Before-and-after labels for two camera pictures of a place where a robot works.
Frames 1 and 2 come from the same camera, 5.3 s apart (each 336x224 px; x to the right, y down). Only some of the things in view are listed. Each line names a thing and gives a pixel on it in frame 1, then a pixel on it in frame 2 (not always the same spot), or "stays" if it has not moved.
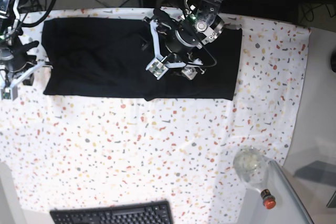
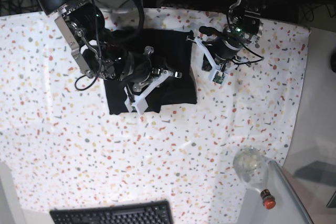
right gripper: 179,37 to 227,43
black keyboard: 155,212 stays
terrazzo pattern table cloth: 63,151 stays
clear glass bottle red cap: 250,164 stays
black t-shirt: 106,56 to 170,50
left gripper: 15,54 to 140,70
